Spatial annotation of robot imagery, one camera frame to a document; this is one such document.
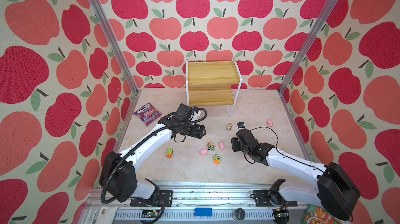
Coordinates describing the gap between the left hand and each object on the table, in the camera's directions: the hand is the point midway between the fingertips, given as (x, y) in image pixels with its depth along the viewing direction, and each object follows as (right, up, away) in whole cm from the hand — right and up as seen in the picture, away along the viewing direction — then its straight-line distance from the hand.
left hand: (202, 132), depth 81 cm
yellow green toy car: (+5, -10, +8) cm, 14 cm away
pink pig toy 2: (+45, +2, +20) cm, 49 cm away
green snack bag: (+51, -35, -12) cm, 63 cm away
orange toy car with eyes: (+8, -16, +4) cm, 19 cm away
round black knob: (+14, -30, -19) cm, 38 cm away
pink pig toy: (+12, -10, +10) cm, 18 cm away
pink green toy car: (+18, 0, +17) cm, 24 cm away
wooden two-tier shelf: (+5, +25, -2) cm, 26 cm away
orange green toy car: (-18, -13, +5) cm, 23 cm away
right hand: (+20, -5, +6) cm, 21 cm away
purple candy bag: (-37, +8, +23) cm, 44 cm away
